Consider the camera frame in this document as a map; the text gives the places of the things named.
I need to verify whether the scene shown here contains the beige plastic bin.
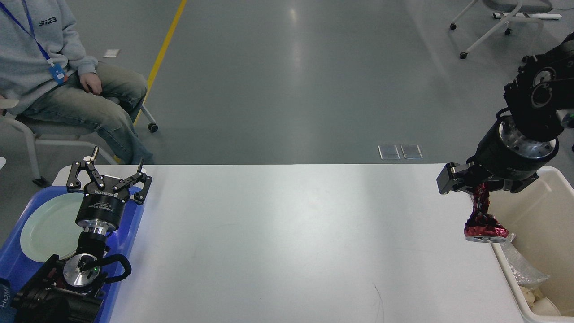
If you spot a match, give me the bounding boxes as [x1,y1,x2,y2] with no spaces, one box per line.
[489,167,574,323]

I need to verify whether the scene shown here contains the floor outlet plate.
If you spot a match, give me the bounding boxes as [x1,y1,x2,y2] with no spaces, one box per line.
[400,144,424,159]
[378,144,400,160]

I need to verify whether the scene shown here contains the white chair of person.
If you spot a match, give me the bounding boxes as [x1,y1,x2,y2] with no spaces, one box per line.
[0,94,159,187]

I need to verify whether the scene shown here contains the white bowl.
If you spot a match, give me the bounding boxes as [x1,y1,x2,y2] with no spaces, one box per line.
[531,298,561,317]

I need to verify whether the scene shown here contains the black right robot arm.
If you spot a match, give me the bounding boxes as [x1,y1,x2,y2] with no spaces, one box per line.
[436,34,574,194]

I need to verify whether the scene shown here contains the mint green plate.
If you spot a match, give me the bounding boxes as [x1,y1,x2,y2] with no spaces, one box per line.
[20,193,84,262]

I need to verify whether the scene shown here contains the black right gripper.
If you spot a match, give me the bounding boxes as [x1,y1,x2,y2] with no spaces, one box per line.
[436,116,560,196]

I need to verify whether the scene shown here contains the small brown paper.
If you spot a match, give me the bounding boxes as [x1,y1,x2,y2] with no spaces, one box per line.
[519,286,545,309]

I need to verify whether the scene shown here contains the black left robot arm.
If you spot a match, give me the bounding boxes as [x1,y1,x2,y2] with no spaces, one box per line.
[11,147,152,323]

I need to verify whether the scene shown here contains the white desk foot bar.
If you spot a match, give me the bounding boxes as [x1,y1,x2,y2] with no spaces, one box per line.
[492,13,562,20]

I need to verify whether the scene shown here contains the seated person grey hoodie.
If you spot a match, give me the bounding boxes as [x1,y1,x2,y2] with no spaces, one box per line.
[0,0,153,164]

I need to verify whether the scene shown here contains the left floor outlet plate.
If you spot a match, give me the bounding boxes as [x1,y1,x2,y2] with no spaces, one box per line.
[378,144,400,160]

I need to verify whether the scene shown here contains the right floor outlet plate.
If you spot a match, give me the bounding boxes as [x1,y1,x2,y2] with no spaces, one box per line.
[400,144,424,159]

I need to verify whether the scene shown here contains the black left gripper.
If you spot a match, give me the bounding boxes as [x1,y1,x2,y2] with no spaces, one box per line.
[66,146,153,232]

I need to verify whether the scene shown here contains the crushed red soda can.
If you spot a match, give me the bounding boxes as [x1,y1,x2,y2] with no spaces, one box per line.
[464,182,509,243]

